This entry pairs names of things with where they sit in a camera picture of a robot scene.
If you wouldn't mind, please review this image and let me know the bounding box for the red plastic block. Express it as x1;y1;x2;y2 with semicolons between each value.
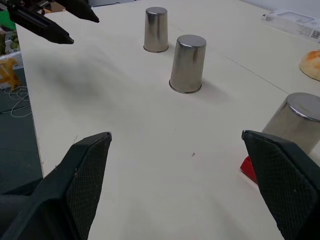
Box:
239;155;259;186

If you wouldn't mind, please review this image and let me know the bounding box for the white foam box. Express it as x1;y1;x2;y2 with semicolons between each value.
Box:
0;50;24;69

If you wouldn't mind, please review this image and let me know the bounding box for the white product box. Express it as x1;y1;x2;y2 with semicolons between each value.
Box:
261;9;320;45

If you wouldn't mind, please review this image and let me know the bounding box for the thin grey cable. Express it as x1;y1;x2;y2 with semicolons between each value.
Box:
0;85;33;119

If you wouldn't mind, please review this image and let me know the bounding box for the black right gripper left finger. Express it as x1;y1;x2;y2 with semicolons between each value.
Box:
0;131;113;240

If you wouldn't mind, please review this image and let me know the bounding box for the upturned steel cup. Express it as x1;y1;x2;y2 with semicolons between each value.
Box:
168;34;208;95
260;92;320;156
143;6;169;54

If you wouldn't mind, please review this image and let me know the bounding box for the yellow plastic bag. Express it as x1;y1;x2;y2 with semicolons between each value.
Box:
0;58;23;90

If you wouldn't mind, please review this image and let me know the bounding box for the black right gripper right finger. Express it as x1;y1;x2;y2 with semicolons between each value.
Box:
241;129;320;240

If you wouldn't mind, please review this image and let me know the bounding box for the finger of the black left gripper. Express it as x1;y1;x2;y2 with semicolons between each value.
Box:
56;0;100;24
6;4;75;45

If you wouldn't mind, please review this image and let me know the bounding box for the orange and white bread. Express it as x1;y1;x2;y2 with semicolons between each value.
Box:
299;49;320;82

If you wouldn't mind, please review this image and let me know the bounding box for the green fruit pile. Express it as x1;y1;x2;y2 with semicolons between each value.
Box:
0;27;21;55

